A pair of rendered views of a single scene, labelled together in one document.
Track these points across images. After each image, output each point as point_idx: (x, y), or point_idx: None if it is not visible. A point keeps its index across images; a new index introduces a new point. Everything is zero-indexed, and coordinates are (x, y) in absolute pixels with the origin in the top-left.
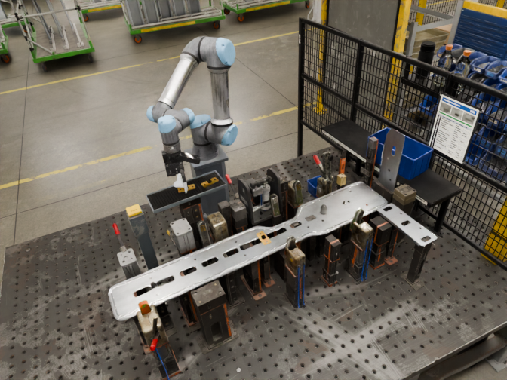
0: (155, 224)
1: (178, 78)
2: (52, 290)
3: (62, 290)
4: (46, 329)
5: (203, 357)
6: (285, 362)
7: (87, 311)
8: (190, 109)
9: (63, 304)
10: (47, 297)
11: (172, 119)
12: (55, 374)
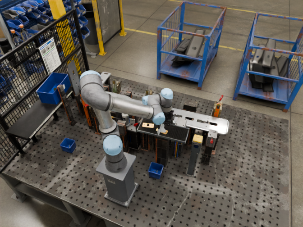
0: (166, 210)
1: (130, 101)
2: (252, 210)
3: (245, 205)
4: (259, 185)
5: None
6: (173, 106)
7: (235, 179)
8: (143, 97)
9: (247, 193)
10: (256, 207)
11: (164, 88)
12: (257, 160)
